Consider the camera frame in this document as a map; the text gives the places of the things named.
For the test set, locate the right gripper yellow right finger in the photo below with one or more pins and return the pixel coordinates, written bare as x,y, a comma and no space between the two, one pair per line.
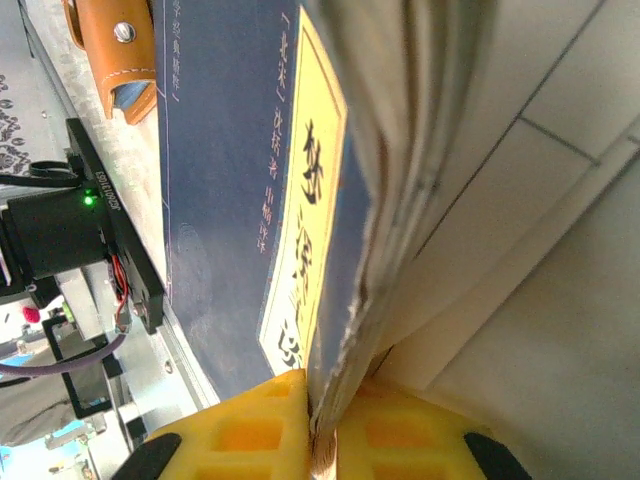
400,440

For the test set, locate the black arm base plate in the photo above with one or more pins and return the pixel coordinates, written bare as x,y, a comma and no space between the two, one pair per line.
125,225

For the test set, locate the aluminium mounting rail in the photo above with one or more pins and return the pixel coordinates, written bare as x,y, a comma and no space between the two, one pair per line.
75,85

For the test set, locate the black bracket frame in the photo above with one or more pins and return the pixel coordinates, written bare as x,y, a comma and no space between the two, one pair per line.
62,370

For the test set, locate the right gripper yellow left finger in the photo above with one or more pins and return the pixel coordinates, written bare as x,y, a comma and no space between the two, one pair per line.
240,430

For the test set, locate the orange leather case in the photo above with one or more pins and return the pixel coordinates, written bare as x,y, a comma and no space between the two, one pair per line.
120,65

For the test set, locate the blue book with yellow label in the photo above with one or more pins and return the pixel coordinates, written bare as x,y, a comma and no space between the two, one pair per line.
225,200

